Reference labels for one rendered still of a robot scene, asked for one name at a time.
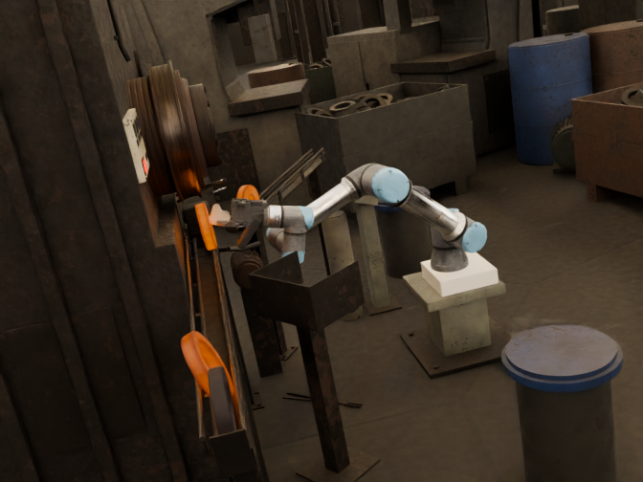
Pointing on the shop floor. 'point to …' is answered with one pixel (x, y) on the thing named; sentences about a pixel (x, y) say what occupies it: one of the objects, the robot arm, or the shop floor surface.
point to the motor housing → (240, 266)
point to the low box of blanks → (609, 142)
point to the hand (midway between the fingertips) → (205, 221)
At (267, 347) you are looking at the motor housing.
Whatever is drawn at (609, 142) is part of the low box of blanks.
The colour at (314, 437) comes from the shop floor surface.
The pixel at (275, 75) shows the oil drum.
